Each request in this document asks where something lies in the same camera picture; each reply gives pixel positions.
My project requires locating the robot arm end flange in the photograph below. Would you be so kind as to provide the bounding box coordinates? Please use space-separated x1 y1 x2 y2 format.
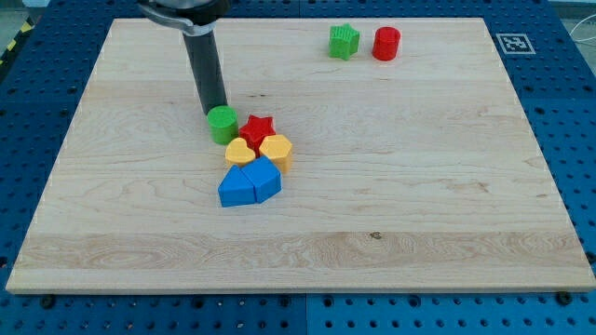
136 0 231 36

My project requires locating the red star block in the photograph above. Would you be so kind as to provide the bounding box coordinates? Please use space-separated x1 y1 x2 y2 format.
238 114 276 157

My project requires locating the green star block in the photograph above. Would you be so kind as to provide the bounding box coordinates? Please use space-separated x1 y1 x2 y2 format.
329 23 360 60

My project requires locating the yellow hexagon block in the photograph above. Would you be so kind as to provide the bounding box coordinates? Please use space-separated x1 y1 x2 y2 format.
259 134 292 174

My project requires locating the blue pentagon block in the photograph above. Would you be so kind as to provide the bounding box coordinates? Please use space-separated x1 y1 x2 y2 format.
241 156 282 203

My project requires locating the yellow heart block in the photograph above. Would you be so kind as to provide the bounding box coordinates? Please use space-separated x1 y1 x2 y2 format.
224 137 256 168

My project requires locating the blue triangle block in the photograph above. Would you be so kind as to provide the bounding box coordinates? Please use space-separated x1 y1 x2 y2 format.
218 165 256 208

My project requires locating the green cylinder block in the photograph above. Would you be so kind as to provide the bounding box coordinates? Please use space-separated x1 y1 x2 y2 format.
208 105 238 145

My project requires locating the wooden board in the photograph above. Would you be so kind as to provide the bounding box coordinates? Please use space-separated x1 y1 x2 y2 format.
7 18 595 294

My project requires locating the red cylinder block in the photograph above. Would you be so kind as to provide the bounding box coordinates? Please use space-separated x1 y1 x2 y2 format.
372 26 401 61

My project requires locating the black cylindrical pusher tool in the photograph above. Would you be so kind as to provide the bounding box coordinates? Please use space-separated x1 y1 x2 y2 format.
183 32 227 114

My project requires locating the white fiducial marker tag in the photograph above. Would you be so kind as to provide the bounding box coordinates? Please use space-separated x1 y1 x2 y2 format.
496 33 535 55

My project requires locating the white cable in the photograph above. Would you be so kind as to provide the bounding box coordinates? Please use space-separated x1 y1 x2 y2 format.
568 12 596 45

